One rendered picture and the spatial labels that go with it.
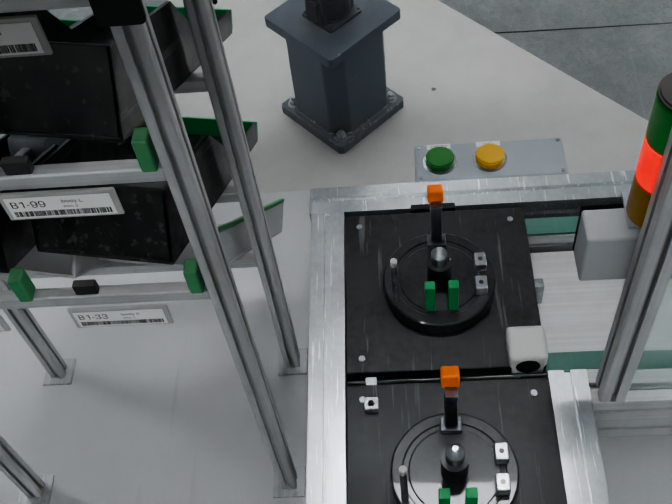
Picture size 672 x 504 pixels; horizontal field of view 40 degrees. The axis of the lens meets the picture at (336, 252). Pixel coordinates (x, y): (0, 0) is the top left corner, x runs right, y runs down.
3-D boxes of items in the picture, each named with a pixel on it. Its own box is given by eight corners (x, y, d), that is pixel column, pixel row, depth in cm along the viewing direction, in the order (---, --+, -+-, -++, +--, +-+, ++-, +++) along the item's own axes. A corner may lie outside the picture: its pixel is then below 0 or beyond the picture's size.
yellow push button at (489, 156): (474, 152, 132) (474, 143, 131) (502, 151, 132) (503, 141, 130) (476, 174, 130) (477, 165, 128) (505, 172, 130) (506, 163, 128)
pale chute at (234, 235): (188, 223, 125) (189, 190, 124) (282, 232, 123) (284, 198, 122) (97, 259, 98) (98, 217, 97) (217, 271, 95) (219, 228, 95)
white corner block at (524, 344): (503, 342, 114) (505, 325, 111) (541, 340, 114) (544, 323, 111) (507, 376, 112) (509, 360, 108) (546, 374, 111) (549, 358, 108)
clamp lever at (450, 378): (441, 417, 104) (439, 365, 100) (459, 416, 104) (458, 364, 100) (443, 440, 101) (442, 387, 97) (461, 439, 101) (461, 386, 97)
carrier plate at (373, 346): (345, 225, 127) (344, 215, 125) (522, 215, 125) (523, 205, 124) (346, 381, 113) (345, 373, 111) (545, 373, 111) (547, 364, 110)
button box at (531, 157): (414, 171, 138) (413, 144, 133) (557, 163, 136) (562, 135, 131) (417, 208, 134) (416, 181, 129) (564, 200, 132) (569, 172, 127)
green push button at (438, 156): (424, 155, 133) (424, 146, 131) (452, 154, 132) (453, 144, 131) (426, 177, 130) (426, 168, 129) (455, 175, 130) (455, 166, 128)
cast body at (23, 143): (36, 140, 108) (26, 83, 104) (72, 143, 107) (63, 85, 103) (2, 171, 100) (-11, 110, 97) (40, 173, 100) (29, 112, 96)
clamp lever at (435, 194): (428, 235, 119) (426, 183, 115) (443, 234, 119) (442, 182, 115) (429, 250, 116) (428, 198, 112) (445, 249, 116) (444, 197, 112)
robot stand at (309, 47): (344, 64, 158) (333, -32, 142) (405, 105, 151) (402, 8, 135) (280, 111, 153) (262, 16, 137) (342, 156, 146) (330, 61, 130)
